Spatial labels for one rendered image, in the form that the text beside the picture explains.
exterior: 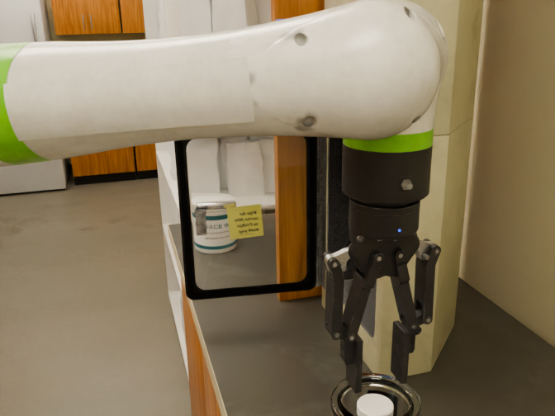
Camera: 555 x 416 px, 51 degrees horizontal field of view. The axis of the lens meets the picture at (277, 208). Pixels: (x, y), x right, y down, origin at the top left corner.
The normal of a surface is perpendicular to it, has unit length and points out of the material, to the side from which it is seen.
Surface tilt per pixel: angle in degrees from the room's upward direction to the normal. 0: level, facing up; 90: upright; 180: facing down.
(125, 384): 0
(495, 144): 90
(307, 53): 66
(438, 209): 90
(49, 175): 90
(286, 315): 0
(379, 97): 104
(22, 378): 0
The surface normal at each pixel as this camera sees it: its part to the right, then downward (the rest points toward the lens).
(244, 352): -0.02, -0.95
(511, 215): -0.96, 0.11
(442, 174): 0.27, 0.30
